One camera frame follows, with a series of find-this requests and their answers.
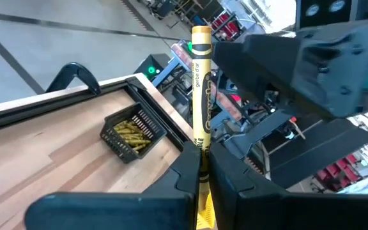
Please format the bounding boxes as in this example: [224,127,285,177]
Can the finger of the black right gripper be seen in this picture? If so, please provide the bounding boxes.
[212,30,300,84]
[247,65,319,109]

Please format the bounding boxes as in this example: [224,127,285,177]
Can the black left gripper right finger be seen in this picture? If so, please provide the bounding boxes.
[208,142,368,230]

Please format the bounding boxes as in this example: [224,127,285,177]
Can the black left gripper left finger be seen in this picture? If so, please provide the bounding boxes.
[24,142,201,230]

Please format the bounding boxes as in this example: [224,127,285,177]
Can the red storage rack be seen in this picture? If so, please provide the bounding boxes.
[210,11,240,41]

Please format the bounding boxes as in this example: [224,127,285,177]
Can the black plastic basket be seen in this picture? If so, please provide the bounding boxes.
[99,102,168,164]

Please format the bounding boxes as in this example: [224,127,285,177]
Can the red storage bins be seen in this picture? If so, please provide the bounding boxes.
[313,154,365,192]

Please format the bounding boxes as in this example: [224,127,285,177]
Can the black box with green light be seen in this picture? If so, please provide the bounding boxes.
[134,53,172,81]

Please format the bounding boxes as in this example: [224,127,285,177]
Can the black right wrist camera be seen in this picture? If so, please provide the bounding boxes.
[295,0,361,31]

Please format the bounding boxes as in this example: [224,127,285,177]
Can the black clamp mount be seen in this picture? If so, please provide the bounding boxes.
[45,62,102,96]

